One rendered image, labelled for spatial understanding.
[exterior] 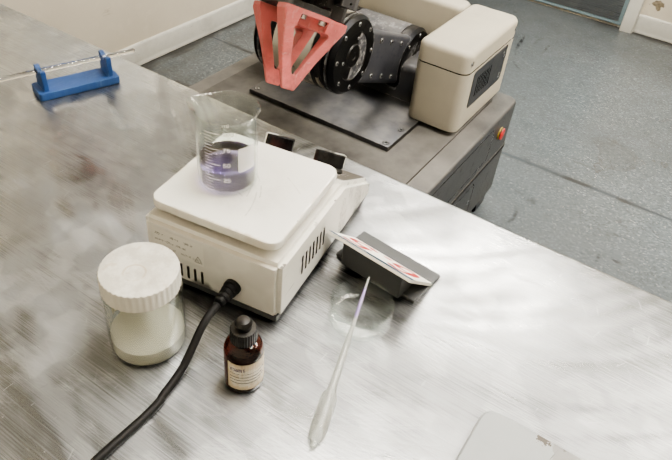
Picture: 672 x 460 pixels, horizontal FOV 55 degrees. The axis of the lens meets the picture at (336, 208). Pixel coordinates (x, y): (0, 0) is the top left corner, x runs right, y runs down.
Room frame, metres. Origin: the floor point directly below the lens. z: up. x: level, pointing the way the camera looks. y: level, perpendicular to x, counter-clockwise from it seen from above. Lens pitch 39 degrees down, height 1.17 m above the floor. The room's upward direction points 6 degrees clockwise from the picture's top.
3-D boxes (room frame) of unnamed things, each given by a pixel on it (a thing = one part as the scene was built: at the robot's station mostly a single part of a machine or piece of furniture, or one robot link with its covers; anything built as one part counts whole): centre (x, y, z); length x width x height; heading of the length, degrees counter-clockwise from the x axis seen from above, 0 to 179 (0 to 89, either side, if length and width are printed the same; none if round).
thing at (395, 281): (0.44, -0.05, 0.77); 0.09 x 0.06 x 0.04; 55
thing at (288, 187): (0.44, 0.08, 0.83); 0.12 x 0.12 x 0.01; 69
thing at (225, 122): (0.44, 0.10, 0.87); 0.06 x 0.05 x 0.08; 79
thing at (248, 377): (0.30, 0.06, 0.78); 0.03 x 0.03 x 0.07
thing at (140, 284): (0.33, 0.14, 0.79); 0.06 x 0.06 x 0.08
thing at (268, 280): (0.46, 0.07, 0.79); 0.22 x 0.13 x 0.08; 159
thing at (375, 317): (0.38, -0.03, 0.76); 0.06 x 0.06 x 0.02
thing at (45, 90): (0.71, 0.34, 0.77); 0.10 x 0.03 x 0.04; 131
